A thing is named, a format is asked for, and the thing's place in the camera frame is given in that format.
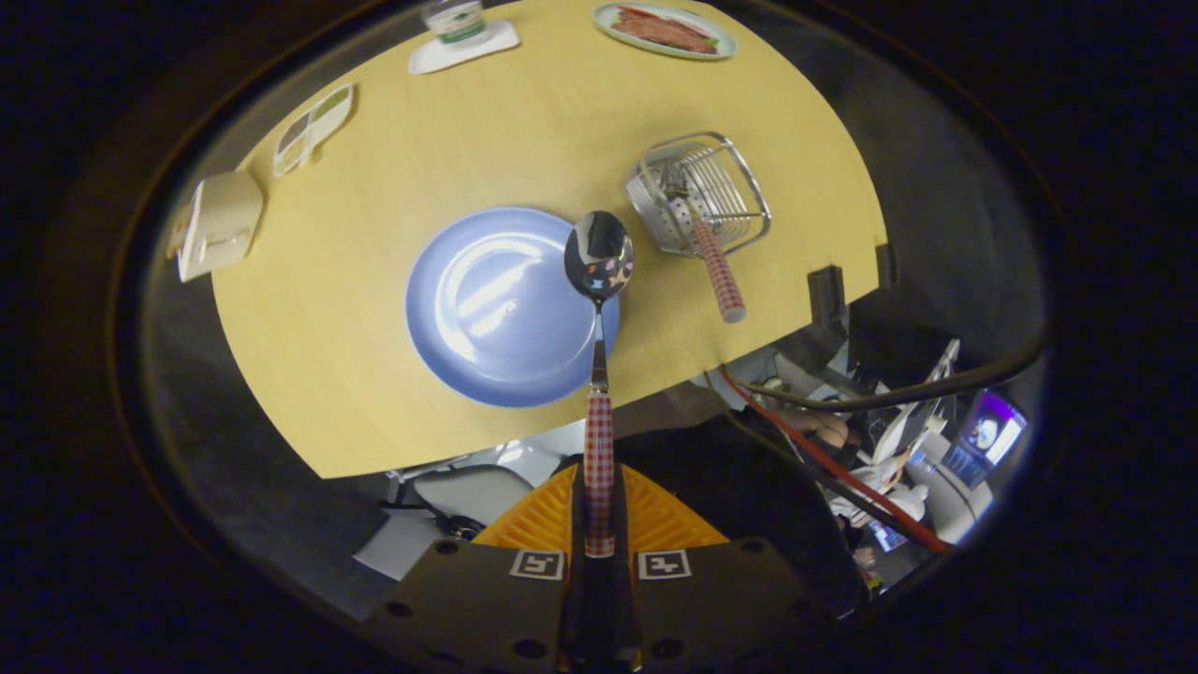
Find fork with red checked handle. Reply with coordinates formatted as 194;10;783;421
666;168;748;325

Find lit computer monitor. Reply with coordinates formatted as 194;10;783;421
941;388;1029;490

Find clear water bottle green cap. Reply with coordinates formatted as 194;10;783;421
420;0;488;45

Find white toaster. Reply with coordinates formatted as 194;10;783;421
167;170;266;284

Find bacon slices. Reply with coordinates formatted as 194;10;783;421
613;7;717;54

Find green plate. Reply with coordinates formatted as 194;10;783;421
592;2;739;62

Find metal wire cutlery basket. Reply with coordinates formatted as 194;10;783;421
624;132;773;259

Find black cable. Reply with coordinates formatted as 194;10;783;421
738;323;1051;415

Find white square coaster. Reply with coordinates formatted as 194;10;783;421
408;21;521;76

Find spoon with red checked handle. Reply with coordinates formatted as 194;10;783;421
563;210;636;559

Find white chair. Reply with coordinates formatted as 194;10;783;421
354;426;586;581

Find white divided dish with seeds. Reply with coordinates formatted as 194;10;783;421
271;83;356;179

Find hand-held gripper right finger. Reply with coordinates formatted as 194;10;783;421
599;463;826;674

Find red cable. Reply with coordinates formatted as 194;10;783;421
716;365;952;555

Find blue plate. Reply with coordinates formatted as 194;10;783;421
404;207;621;409

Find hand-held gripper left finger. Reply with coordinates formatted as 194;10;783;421
360;463;600;674

